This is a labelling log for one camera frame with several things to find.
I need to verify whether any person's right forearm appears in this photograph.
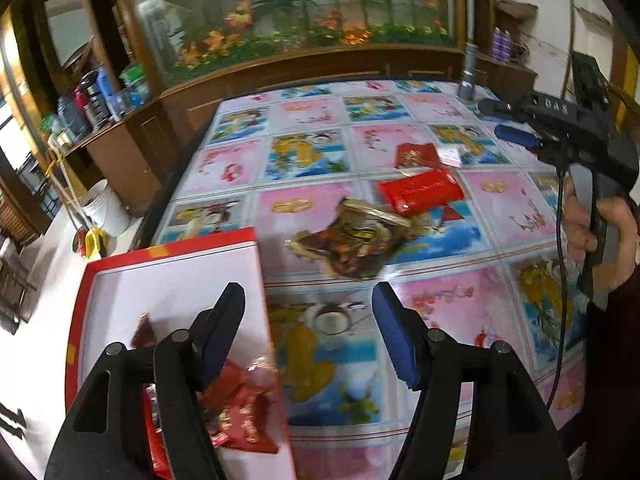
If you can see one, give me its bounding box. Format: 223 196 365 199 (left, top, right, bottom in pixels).
581 271 640 443

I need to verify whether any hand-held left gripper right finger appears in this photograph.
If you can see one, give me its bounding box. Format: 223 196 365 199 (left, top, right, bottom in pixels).
372 281 572 480

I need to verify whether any wide red snack packet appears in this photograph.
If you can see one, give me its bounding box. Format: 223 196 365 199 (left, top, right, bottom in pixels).
376 168 464 217

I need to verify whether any yellow plastic scoop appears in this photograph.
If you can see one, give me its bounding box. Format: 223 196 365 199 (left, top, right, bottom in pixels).
75 227 109 262

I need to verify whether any white bucket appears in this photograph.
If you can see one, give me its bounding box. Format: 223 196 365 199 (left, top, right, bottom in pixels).
81 179 132 239

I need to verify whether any black cable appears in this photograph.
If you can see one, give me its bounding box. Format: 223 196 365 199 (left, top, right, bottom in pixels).
544 166 574 412

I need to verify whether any wooden stick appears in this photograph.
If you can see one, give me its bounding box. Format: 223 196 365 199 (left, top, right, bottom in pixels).
47 139 87 232

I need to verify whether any green pack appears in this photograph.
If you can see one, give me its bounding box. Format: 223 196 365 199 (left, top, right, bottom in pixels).
120 62 149 107

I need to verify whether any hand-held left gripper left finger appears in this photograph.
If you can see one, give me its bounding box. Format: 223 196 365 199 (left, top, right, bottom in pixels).
45 282 246 480

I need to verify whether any blue bottle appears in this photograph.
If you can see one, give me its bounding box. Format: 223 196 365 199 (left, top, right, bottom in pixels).
96 67 122 122

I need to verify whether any flat red gold-print packet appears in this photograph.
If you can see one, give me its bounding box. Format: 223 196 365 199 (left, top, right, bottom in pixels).
394 142 442 169

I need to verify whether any blue water jug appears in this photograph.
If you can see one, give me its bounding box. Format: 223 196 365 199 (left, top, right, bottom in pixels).
56 96 82 137

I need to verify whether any printed plastic tablecloth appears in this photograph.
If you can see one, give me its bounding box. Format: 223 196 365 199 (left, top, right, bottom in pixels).
149 77 592 480

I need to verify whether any red cardboard box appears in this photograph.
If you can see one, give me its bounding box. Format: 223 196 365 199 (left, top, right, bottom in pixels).
65 226 297 480

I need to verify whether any glass aquarium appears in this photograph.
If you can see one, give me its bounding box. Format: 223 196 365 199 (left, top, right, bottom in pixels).
114 0 470 88

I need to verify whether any black flask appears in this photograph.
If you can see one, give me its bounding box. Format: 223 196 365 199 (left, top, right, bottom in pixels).
80 71 106 127

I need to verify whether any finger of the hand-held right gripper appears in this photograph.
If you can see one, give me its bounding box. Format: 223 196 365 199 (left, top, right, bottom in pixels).
493 123 544 151
478 98 535 117

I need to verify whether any brown snack packet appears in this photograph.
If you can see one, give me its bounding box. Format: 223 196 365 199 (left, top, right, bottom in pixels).
284 199 412 279

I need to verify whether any person's right hand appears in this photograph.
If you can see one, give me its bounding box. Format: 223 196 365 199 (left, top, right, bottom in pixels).
563 180 640 292

